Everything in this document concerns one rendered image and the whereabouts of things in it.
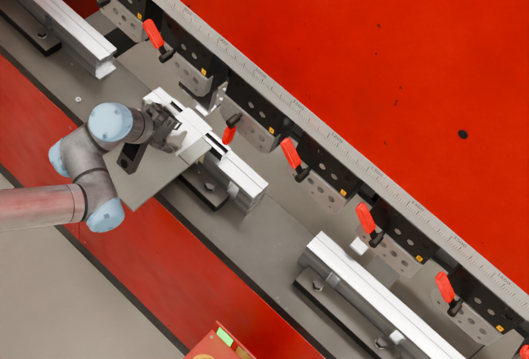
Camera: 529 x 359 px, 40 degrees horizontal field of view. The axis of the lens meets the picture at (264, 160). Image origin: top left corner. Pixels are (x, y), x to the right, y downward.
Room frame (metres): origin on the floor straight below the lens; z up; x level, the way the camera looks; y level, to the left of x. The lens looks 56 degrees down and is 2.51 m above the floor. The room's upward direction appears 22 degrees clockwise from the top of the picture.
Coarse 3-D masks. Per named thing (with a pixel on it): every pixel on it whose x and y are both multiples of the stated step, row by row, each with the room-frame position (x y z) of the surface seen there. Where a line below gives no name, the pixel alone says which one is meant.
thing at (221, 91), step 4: (228, 72) 1.21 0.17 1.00; (228, 76) 1.21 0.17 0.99; (220, 88) 1.15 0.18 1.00; (224, 88) 1.16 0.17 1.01; (220, 92) 1.14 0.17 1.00; (224, 92) 1.15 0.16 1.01; (216, 96) 1.13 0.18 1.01; (220, 96) 1.13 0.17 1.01; (216, 100) 1.11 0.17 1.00; (220, 100) 1.12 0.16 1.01; (216, 104) 1.10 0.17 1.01; (220, 104) 1.11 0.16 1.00; (196, 108) 1.07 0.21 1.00; (200, 108) 1.07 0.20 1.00; (200, 112) 1.06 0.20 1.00; (204, 112) 1.06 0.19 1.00; (204, 116) 1.06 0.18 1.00
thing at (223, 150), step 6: (174, 102) 1.06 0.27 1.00; (174, 108) 1.05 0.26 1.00; (180, 108) 1.05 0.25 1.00; (210, 132) 1.02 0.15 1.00; (210, 138) 1.01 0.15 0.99; (216, 138) 1.01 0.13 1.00; (210, 144) 0.98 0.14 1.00; (216, 144) 1.00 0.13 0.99; (222, 144) 1.00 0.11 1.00; (210, 150) 0.98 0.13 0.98; (216, 150) 0.98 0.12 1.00; (222, 150) 0.99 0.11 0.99; (228, 150) 0.99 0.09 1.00; (216, 156) 0.97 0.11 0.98; (222, 156) 0.97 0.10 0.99
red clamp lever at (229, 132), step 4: (232, 116) 0.91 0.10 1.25; (236, 116) 0.91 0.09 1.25; (240, 116) 0.92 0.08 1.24; (228, 120) 0.89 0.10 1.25; (232, 120) 0.90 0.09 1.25; (236, 120) 0.90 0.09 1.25; (228, 124) 0.89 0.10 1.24; (232, 124) 0.89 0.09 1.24; (228, 128) 0.90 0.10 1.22; (232, 128) 0.90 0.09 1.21; (224, 132) 0.90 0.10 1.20; (228, 132) 0.89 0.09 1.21; (232, 132) 0.90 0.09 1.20; (224, 136) 0.90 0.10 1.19; (228, 136) 0.90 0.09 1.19; (232, 136) 0.91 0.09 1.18; (224, 140) 0.90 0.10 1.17; (228, 140) 0.90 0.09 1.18; (224, 144) 0.89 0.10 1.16
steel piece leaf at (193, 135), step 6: (180, 120) 1.02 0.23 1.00; (186, 120) 1.02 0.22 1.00; (180, 126) 1.00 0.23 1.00; (186, 126) 1.01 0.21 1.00; (192, 126) 1.01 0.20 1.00; (174, 132) 0.98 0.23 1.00; (192, 132) 1.00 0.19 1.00; (198, 132) 1.00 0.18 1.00; (186, 138) 0.97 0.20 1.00; (192, 138) 0.98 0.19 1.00; (198, 138) 0.99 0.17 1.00; (186, 144) 0.96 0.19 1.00; (180, 150) 0.93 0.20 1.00; (174, 156) 0.91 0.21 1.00
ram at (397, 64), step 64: (192, 0) 1.01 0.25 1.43; (256, 0) 0.95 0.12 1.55; (320, 0) 0.90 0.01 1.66; (384, 0) 0.86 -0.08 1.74; (448, 0) 0.83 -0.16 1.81; (512, 0) 0.80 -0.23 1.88; (256, 64) 0.93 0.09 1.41; (320, 64) 0.89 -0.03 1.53; (384, 64) 0.85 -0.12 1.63; (448, 64) 0.81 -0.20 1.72; (512, 64) 0.78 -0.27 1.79; (384, 128) 0.82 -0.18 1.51; (448, 128) 0.79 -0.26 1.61; (512, 128) 0.76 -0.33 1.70; (384, 192) 0.80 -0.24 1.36; (448, 192) 0.76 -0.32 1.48; (512, 192) 0.73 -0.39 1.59; (512, 256) 0.70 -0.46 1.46
